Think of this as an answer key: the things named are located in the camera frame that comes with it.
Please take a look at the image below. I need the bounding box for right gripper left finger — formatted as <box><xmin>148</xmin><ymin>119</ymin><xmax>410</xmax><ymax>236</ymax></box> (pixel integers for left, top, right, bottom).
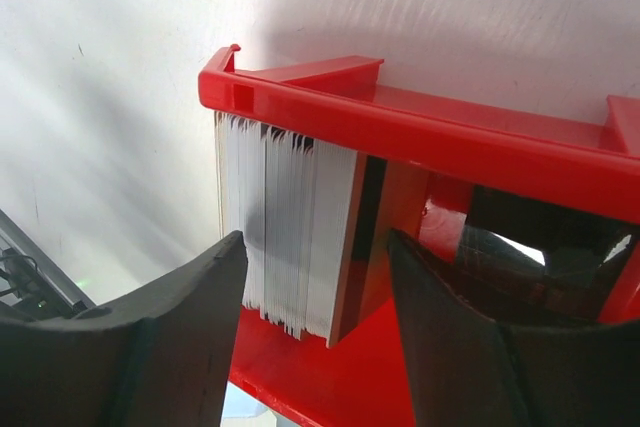
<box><xmin>1</xmin><ymin>231</ymin><xmax>248</xmax><ymax>426</ymax></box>

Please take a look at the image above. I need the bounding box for aluminium front rail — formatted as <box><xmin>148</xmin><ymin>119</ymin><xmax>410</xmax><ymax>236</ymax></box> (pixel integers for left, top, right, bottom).
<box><xmin>1</xmin><ymin>211</ymin><xmax>96</xmax><ymax>320</ymax></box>

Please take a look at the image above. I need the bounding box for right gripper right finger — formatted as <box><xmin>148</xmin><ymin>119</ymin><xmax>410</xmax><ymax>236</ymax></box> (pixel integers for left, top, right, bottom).
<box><xmin>387</xmin><ymin>230</ymin><xmax>639</xmax><ymax>426</ymax></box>

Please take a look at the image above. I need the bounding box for black block in bin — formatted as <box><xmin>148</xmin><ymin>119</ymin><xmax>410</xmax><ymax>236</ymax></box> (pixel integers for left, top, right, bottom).
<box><xmin>454</xmin><ymin>186</ymin><xmax>639</xmax><ymax>320</ymax></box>

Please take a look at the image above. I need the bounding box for white card stack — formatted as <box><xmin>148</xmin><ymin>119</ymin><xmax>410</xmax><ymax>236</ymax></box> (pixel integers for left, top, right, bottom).
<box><xmin>214</xmin><ymin>113</ymin><xmax>387</xmax><ymax>347</ymax></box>

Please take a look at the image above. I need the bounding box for red plastic bin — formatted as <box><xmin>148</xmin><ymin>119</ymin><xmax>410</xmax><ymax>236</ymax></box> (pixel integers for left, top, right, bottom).
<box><xmin>198</xmin><ymin>46</ymin><xmax>639</xmax><ymax>426</ymax></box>

